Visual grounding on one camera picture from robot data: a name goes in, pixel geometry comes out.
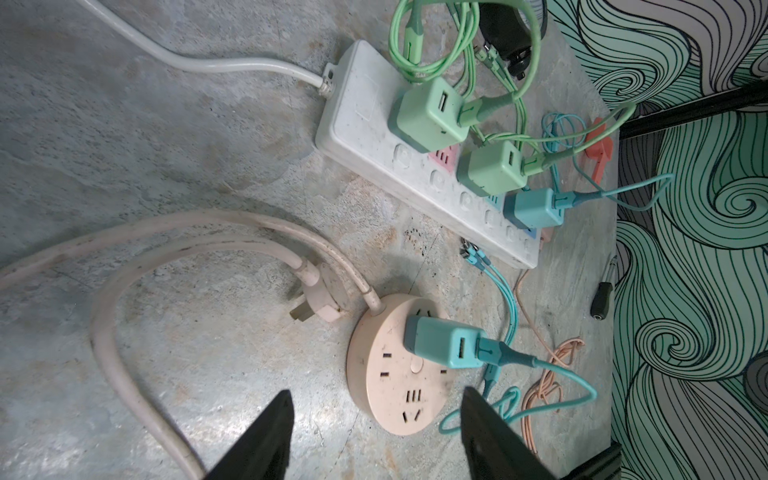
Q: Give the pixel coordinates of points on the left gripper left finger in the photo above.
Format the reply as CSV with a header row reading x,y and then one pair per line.
x,y
263,451

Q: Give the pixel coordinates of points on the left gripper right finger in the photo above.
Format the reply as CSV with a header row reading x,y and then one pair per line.
x,y
492,449

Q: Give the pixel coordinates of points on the teal charger plug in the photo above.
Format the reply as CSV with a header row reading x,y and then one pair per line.
x,y
455,345
544,208

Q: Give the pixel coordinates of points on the pink round socket with cable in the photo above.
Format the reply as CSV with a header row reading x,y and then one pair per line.
x,y
401,391

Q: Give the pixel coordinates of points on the white power strip coloured sockets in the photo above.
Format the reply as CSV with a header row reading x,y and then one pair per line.
x,y
361,89

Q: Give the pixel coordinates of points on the light green charger plug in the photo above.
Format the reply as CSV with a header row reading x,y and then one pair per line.
x,y
437,110

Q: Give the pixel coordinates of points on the red plastic clamp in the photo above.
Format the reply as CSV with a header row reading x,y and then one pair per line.
x,y
600,153

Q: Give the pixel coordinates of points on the black pressure gauge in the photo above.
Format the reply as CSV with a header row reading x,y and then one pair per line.
x,y
508,31

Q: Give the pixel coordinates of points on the black handled screwdriver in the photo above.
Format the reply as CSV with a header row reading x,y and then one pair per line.
x,y
601,303

